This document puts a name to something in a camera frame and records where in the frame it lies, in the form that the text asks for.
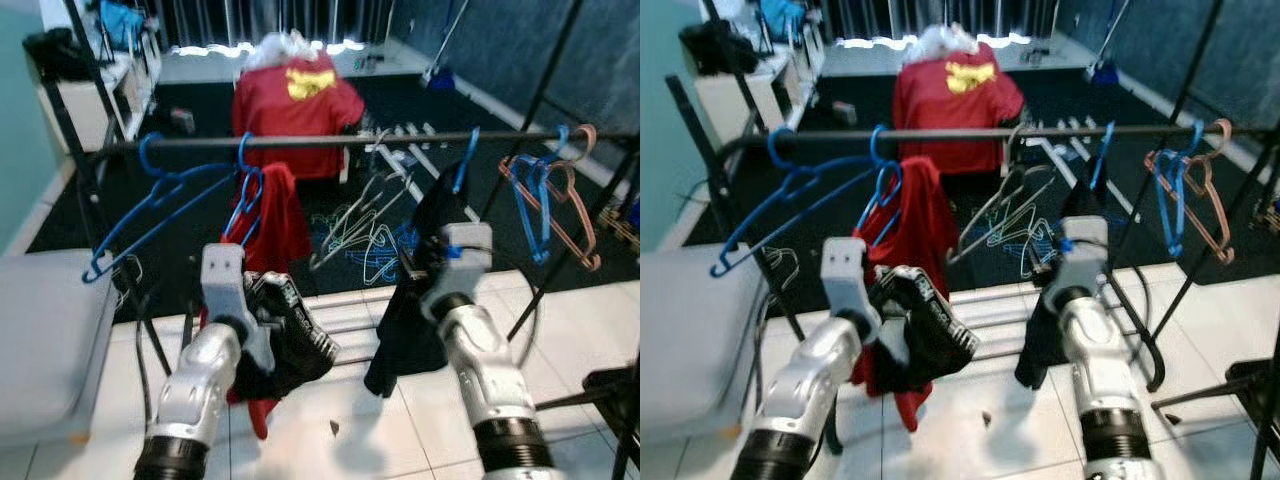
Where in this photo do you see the black shorts white lettering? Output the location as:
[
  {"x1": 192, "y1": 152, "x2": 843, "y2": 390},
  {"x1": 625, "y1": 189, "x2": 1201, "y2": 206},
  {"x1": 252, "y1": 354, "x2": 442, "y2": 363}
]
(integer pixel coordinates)
[
  {"x1": 855, "y1": 265, "x2": 979, "y2": 396},
  {"x1": 228, "y1": 268, "x2": 341, "y2": 403}
]

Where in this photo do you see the grey metal hanger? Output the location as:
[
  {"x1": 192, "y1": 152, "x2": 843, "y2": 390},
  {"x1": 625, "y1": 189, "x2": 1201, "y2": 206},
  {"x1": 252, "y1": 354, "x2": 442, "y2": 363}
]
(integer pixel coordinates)
[
  {"x1": 945, "y1": 125, "x2": 1056, "y2": 266},
  {"x1": 308, "y1": 130, "x2": 413, "y2": 273}
]

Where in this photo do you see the blue plastic hanger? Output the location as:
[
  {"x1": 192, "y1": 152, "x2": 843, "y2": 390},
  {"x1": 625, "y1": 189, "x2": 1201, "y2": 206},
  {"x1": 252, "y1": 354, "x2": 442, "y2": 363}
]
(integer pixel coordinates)
[
  {"x1": 505, "y1": 125, "x2": 571, "y2": 266},
  {"x1": 862, "y1": 125, "x2": 906, "y2": 246},
  {"x1": 82, "y1": 132, "x2": 241, "y2": 284},
  {"x1": 1150, "y1": 120, "x2": 1206, "y2": 259},
  {"x1": 710, "y1": 125, "x2": 881, "y2": 278},
  {"x1": 1090, "y1": 120, "x2": 1116, "y2": 191},
  {"x1": 222, "y1": 132, "x2": 266, "y2": 246},
  {"x1": 452, "y1": 127, "x2": 481, "y2": 196}
]

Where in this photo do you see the orange plastic hanger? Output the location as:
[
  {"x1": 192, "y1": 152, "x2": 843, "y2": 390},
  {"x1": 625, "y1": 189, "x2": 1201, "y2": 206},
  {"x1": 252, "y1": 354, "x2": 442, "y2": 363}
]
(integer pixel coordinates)
[
  {"x1": 1145, "y1": 118, "x2": 1236, "y2": 266},
  {"x1": 498, "y1": 125, "x2": 604, "y2": 273}
]

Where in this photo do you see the black shirt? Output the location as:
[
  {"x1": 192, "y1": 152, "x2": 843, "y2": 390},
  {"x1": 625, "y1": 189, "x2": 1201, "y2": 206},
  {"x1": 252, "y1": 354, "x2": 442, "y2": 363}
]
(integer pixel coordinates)
[
  {"x1": 1015, "y1": 175, "x2": 1111, "y2": 391},
  {"x1": 363, "y1": 178, "x2": 481, "y2": 399}
]

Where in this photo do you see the red shirt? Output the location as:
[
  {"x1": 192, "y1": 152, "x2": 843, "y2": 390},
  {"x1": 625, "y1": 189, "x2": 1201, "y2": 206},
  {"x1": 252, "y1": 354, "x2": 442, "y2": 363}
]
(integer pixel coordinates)
[
  {"x1": 850, "y1": 155, "x2": 946, "y2": 433},
  {"x1": 200, "y1": 162, "x2": 313, "y2": 441}
]

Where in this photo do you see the black metal clothes rack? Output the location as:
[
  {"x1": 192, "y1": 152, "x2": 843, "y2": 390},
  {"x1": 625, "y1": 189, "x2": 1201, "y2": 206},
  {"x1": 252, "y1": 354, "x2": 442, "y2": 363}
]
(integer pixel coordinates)
[
  {"x1": 665, "y1": 0, "x2": 1280, "y2": 480},
  {"x1": 40, "y1": 0, "x2": 641, "y2": 381}
]

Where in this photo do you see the red cloth with yellow print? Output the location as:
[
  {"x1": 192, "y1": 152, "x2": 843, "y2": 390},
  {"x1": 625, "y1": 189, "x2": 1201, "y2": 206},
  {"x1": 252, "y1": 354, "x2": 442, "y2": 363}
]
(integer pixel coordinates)
[
  {"x1": 232, "y1": 50, "x2": 366, "y2": 181},
  {"x1": 892, "y1": 42, "x2": 1026, "y2": 176}
]

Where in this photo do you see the blue mop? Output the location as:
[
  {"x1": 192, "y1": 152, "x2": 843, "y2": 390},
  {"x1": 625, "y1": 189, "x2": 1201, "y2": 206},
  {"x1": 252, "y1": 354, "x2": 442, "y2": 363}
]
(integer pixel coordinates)
[
  {"x1": 420, "y1": 0, "x2": 471, "y2": 93},
  {"x1": 1085, "y1": 0, "x2": 1136, "y2": 86}
]

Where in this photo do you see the black folding chair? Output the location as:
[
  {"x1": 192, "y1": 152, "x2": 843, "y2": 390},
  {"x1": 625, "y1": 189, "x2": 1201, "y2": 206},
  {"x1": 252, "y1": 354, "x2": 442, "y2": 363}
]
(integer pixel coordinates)
[
  {"x1": 540, "y1": 355, "x2": 641, "y2": 480},
  {"x1": 1150, "y1": 355, "x2": 1280, "y2": 480}
]

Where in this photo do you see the white cabinet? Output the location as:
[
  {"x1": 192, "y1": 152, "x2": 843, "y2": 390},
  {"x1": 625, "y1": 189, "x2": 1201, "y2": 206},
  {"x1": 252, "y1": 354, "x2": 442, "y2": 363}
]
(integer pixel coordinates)
[
  {"x1": 695, "y1": 35, "x2": 826, "y2": 146},
  {"x1": 38, "y1": 40, "x2": 161, "y2": 151}
]

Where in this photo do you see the white crumpled plastic bag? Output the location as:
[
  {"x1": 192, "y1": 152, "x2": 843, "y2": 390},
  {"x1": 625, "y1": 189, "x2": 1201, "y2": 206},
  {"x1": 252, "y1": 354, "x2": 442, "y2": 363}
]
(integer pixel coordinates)
[
  {"x1": 245, "y1": 30, "x2": 321, "y2": 71},
  {"x1": 905, "y1": 22, "x2": 986, "y2": 63}
]

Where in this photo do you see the dark pleated curtain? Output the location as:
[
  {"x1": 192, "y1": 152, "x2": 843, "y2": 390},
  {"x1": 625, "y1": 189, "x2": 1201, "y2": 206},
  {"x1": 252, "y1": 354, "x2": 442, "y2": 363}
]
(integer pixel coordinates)
[
  {"x1": 150, "y1": 0, "x2": 396, "y2": 46},
  {"x1": 815, "y1": 0, "x2": 1061, "y2": 41}
]

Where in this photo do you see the black bag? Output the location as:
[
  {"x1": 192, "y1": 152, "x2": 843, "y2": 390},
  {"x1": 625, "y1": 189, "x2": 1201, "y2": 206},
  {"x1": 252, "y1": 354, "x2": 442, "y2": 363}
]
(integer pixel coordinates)
[
  {"x1": 22, "y1": 28, "x2": 96, "y2": 83},
  {"x1": 678, "y1": 18, "x2": 761, "y2": 76}
]

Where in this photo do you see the pale wire hanger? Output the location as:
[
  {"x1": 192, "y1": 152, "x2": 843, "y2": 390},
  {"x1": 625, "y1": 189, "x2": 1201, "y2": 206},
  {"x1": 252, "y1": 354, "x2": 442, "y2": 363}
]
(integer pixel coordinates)
[
  {"x1": 985, "y1": 205, "x2": 1061, "y2": 281},
  {"x1": 315, "y1": 215, "x2": 421, "y2": 286}
]

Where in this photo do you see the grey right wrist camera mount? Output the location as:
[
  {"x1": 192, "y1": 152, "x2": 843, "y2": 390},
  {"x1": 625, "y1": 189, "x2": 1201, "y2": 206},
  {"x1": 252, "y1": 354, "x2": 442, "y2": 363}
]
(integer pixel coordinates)
[
  {"x1": 1040, "y1": 215, "x2": 1111, "y2": 306},
  {"x1": 420, "y1": 222, "x2": 496, "y2": 311}
]

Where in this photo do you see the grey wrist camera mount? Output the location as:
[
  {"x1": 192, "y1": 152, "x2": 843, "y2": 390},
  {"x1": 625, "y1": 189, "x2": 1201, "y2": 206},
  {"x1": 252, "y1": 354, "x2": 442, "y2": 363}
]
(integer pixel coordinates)
[
  {"x1": 200, "y1": 243, "x2": 276, "y2": 373},
  {"x1": 420, "y1": 222, "x2": 496, "y2": 311},
  {"x1": 1040, "y1": 215, "x2": 1111, "y2": 306},
  {"x1": 820, "y1": 237, "x2": 886, "y2": 346}
]

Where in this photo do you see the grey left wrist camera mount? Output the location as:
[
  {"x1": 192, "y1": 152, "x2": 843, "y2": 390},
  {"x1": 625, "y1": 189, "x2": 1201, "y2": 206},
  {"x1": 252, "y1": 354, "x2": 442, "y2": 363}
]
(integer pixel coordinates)
[
  {"x1": 200, "y1": 243, "x2": 276, "y2": 373},
  {"x1": 820, "y1": 237, "x2": 886, "y2": 346}
]

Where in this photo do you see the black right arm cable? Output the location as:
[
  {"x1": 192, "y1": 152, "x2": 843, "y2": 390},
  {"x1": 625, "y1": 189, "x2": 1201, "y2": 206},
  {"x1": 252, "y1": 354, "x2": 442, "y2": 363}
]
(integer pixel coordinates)
[
  {"x1": 490, "y1": 245, "x2": 546, "y2": 341},
  {"x1": 1105, "y1": 258, "x2": 1151, "y2": 336}
]

